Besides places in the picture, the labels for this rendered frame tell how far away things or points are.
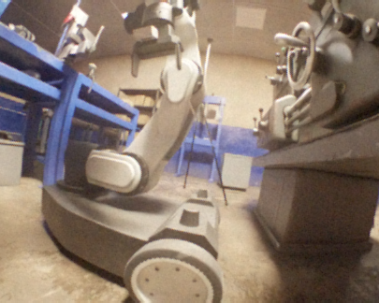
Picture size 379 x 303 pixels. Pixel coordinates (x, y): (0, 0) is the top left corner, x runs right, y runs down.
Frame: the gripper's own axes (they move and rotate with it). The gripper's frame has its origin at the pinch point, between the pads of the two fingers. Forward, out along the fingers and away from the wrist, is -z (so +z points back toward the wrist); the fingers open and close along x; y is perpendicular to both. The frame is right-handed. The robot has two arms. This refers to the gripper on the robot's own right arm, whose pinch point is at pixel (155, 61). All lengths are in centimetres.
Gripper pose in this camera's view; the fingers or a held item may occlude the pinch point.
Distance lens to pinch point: 44.2
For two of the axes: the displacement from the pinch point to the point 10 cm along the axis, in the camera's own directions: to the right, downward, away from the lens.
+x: 9.9, -0.5, -1.5
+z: -0.4, -10.0, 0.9
